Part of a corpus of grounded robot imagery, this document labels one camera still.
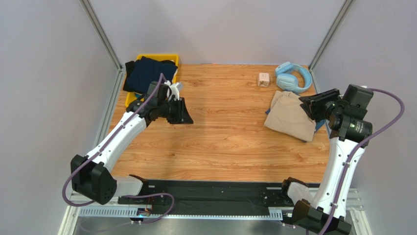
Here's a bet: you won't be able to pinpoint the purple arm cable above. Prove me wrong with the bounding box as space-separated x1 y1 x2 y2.
62 72 175 225
280 87 405 235

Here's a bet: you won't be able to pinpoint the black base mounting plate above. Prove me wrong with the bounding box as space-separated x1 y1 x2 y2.
117 179 322 216

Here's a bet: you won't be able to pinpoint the aluminium corner post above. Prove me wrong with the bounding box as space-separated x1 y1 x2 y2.
79 0 122 71
308 0 355 71

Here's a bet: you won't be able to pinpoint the light blue headphones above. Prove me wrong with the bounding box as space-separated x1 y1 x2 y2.
275 62 313 94

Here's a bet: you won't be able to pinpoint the teal folded t-shirt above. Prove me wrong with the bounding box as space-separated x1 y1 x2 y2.
264 107 324 142

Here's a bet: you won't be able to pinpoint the right aluminium corner post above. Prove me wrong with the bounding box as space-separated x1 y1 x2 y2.
308 0 355 71

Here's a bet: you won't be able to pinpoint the navy blue t-shirt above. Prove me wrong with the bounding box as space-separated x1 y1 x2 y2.
123 57 178 94

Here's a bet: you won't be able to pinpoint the left aluminium corner post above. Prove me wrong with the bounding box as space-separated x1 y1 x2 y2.
79 0 122 71

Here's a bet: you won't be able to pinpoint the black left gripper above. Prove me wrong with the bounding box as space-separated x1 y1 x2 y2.
158 97 194 124

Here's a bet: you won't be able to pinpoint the yellow plastic bin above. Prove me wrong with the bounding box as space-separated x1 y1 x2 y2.
124 54 181 107

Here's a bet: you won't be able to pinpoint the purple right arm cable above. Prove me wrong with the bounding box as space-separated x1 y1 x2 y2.
280 87 405 235

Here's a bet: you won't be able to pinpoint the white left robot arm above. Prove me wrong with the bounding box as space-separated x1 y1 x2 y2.
70 81 193 205

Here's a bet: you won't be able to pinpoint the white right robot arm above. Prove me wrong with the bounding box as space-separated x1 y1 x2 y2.
281 84 373 235

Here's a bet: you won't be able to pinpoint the beige t-shirt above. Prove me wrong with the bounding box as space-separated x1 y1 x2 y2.
264 91 316 142

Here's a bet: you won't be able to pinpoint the small pink cube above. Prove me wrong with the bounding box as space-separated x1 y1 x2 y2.
257 73 270 87

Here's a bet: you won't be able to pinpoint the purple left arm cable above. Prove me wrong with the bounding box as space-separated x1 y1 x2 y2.
62 72 175 225

